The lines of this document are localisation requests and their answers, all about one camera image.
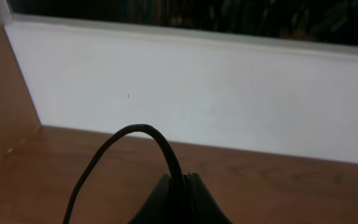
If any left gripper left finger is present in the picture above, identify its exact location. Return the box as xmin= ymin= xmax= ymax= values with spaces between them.
xmin=129 ymin=174 xmax=175 ymax=224

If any dark window with frame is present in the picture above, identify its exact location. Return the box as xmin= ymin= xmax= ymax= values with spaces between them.
xmin=0 ymin=0 xmax=358 ymax=51

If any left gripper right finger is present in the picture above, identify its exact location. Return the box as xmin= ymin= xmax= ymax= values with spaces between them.
xmin=184 ymin=173 xmax=232 ymax=224

